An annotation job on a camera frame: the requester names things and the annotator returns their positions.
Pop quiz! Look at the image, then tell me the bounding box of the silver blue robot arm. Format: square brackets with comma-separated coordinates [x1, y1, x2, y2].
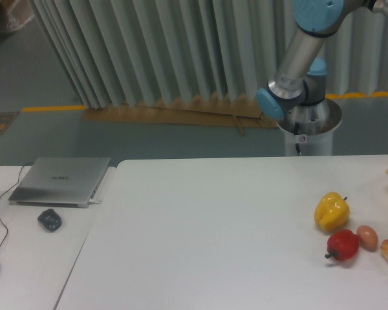
[256, 1, 388, 119]

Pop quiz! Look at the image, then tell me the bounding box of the yellow bell pepper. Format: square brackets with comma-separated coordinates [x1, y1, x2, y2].
[314, 192, 350, 233]

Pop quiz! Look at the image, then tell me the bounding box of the red bell pepper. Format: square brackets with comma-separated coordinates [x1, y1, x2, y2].
[325, 229, 360, 262]

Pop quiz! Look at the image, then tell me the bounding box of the flat brown cardboard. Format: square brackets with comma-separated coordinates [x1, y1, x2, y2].
[81, 104, 278, 135]

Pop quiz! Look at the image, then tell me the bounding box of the grey pleated curtain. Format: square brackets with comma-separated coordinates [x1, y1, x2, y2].
[30, 1, 388, 109]

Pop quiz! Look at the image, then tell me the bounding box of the silver closed laptop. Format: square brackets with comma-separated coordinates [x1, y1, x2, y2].
[8, 157, 111, 207]

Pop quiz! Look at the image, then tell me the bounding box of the brown egg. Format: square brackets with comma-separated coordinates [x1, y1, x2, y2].
[356, 225, 378, 252]

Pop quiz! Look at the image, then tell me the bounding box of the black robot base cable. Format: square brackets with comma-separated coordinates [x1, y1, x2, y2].
[293, 121, 303, 157]

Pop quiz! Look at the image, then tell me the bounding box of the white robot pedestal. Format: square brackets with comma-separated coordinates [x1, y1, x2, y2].
[278, 99, 342, 156]

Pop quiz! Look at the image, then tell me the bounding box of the black mouse cable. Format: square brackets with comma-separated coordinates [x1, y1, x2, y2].
[0, 162, 35, 260]

